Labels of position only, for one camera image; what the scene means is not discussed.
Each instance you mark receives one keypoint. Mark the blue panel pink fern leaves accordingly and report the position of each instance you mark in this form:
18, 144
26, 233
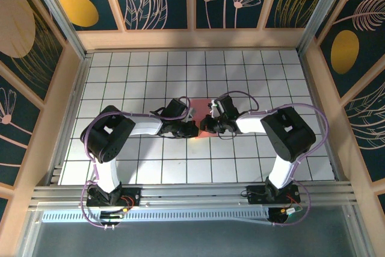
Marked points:
370, 130

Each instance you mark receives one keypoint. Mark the aluminium table side rail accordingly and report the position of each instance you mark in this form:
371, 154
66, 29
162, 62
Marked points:
79, 82
312, 82

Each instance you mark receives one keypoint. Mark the aluminium frame leg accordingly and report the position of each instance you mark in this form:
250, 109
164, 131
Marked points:
360, 239
27, 239

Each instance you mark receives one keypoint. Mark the blue panel yellow oval feather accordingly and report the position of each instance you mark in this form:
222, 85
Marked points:
102, 4

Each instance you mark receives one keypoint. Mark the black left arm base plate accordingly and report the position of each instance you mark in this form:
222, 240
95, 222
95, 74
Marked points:
133, 196

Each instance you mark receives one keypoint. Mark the aluminium corner post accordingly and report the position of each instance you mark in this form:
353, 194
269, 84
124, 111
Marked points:
319, 13
64, 22

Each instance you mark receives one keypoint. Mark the panel beige disc gold lines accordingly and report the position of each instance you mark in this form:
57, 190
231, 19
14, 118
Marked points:
18, 22

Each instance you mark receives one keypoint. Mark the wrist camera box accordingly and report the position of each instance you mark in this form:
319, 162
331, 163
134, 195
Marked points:
217, 108
191, 115

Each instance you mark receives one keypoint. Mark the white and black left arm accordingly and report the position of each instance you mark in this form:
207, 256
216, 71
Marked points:
108, 175

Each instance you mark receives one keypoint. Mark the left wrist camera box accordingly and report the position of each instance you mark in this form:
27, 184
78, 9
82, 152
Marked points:
191, 115

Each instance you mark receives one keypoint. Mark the pink square paper sheet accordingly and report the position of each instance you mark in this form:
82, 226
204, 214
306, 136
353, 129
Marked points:
200, 106

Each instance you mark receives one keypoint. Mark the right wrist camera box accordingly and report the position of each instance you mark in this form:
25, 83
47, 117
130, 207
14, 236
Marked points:
217, 108

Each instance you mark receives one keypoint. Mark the long aluminium mounting rail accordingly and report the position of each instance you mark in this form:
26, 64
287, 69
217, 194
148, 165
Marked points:
192, 193

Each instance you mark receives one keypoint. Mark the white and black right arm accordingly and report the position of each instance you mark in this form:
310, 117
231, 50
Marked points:
282, 172

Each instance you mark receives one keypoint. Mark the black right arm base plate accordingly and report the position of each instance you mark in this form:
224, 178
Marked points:
252, 196

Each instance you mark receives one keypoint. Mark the blue panel single pink flower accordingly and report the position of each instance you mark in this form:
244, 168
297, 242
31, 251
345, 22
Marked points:
15, 124

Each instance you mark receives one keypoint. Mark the blue panel yellow oval fern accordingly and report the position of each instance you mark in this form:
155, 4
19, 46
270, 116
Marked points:
361, 28

